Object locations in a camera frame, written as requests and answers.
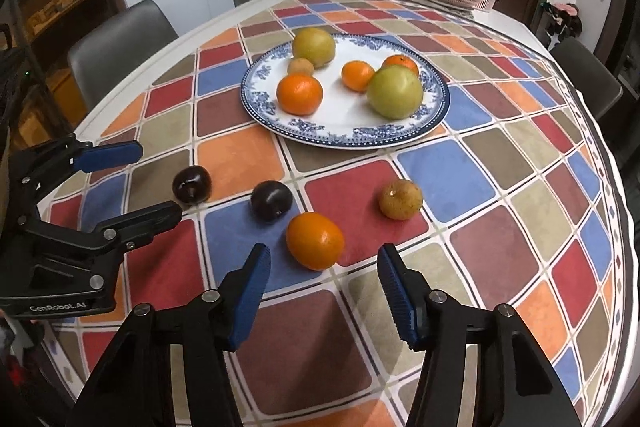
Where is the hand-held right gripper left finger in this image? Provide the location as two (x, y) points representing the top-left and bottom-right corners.
(70, 243), (272, 427)

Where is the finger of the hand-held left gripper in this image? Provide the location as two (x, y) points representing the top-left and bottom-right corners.
(85, 201), (183, 256)
(10, 134), (143, 208)

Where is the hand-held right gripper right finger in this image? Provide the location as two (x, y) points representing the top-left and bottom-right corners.
(377, 244), (583, 427)

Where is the dark purple plum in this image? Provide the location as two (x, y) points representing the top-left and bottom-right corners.
(172, 166), (212, 204)
(250, 180), (294, 223)

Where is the small mandarin orange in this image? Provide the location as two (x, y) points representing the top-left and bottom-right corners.
(341, 61), (376, 93)
(286, 212), (346, 271)

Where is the small brown fruit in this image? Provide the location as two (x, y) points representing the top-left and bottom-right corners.
(287, 58), (316, 78)
(378, 180), (424, 221)

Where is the blue-rimmed white plate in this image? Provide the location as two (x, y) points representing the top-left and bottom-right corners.
(241, 33), (451, 150)

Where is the large orange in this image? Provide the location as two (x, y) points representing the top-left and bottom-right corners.
(276, 74), (324, 116)
(381, 55), (420, 78)

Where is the large green apple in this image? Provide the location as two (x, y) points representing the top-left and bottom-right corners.
(367, 66), (424, 121)

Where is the colourful chequered tablecloth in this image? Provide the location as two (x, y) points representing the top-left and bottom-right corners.
(37, 0), (628, 427)

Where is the wooden shelf unit with boxes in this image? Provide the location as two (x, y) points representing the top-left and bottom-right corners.
(0, 0), (121, 148)

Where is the plush toy on stand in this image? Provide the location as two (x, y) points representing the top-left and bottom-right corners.
(544, 2), (583, 42)

